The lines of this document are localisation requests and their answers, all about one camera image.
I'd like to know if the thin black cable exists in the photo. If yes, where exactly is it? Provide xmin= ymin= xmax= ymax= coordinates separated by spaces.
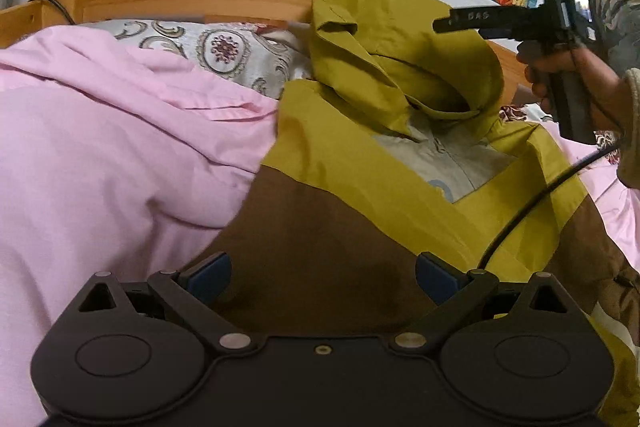
xmin=31 ymin=0 xmax=77 ymax=26

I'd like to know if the person's right forearm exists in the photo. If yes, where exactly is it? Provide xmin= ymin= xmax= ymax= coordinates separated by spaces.
xmin=616 ymin=67 xmax=640 ymax=188

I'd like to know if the patterned grey pillow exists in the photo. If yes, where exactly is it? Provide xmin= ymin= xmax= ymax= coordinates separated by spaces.
xmin=80 ymin=19 xmax=313 ymax=100

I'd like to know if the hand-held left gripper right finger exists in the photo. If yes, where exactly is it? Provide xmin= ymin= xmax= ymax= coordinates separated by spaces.
xmin=389 ymin=252 xmax=576 ymax=353

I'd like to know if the pink blanket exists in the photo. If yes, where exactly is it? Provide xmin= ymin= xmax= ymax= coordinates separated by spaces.
xmin=0 ymin=26 xmax=281 ymax=427

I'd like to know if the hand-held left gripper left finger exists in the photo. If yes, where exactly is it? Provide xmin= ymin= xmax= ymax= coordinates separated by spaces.
xmin=77 ymin=253 xmax=251 ymax=354

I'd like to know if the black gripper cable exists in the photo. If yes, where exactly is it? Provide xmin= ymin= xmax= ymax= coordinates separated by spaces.
xmin=476 ymin=143 xmax=623 ymax=270

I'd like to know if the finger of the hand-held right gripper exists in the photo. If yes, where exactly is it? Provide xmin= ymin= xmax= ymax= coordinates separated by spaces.
xmin=432 ymin=7 xmax=541 ymax=40

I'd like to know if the person's right hand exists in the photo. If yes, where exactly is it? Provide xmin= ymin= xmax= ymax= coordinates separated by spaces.
xmin=515 ymin=41 xmax=627 ymax=132

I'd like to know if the olive and brown hooded jacket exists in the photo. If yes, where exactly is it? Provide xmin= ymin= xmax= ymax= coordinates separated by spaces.
xmin=190 ymin=0 xmax=640 ymax=427

